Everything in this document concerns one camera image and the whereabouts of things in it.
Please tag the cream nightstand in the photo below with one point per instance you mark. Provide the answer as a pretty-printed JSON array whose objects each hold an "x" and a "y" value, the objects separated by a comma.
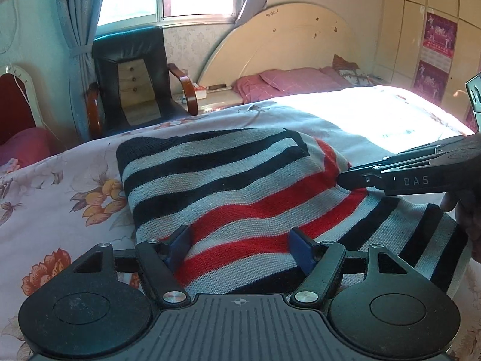
[{"x": 218, "y": 99}]

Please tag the cream round headboard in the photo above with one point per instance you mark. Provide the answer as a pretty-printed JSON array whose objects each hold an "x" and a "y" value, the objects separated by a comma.
[{"x": 285, "y": 34}]

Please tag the magenta pillow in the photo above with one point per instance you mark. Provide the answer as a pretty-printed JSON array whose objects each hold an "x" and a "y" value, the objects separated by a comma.
[{"x": 22, "y": 146}]

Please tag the patterned plaid pillow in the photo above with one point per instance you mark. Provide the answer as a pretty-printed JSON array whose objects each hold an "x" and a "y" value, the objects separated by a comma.
[{"x": 351, "y": 71}]

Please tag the white red box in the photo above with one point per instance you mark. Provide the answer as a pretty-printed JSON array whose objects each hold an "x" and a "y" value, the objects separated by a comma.
[{"x": 200, "y": 92}]

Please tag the pink checked pillow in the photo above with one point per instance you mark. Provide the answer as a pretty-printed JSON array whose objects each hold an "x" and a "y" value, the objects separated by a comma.
[
  {"x": 300, "y": 79},
  {"x": 250, "y": 88}
]

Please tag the red wall poster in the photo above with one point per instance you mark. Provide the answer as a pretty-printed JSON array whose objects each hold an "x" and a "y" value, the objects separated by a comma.
[
  {"x": 430, "y": 81},
  {"x": 440, "y": 34}
]

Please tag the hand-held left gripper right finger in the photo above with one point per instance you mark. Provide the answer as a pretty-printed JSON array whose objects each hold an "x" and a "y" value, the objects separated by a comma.
[{"x": 302, "y": 250}]

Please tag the person's right hand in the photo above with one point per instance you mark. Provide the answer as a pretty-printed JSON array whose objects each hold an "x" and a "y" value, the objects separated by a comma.
[{"x": 469, "y": 225}]

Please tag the dark phone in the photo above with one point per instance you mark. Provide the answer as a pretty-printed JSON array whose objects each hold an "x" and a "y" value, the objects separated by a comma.
[{"x": 220, "y": 87}]

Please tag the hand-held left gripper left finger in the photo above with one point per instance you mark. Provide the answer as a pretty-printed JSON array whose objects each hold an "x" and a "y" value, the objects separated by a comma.
[{"x": 180, "y": 244}]

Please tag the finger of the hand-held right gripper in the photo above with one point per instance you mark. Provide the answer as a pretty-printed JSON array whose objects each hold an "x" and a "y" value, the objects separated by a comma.
[
  {"x": 409, "y": 154},
  {"x": 357, "y": 179}
]

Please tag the floral bed sheet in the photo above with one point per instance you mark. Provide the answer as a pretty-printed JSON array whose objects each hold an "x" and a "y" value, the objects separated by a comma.
[{"x": 56, "y": 214}]

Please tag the black leather armchair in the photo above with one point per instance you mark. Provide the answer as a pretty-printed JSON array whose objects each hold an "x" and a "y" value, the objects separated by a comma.
[{"x": 112, "y": 45}]

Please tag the cream panelled wardrobe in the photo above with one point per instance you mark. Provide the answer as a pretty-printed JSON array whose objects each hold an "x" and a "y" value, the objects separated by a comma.
[{"x": 406, "y": 15}]

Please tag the blue-grey window curtain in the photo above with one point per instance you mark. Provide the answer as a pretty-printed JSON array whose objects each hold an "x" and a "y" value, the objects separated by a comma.
[{"x": 79, "y": 45}]

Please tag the black red striped knit sweater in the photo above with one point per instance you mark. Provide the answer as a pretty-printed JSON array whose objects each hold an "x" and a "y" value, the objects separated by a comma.
[{"x": 240, "y": 195}]

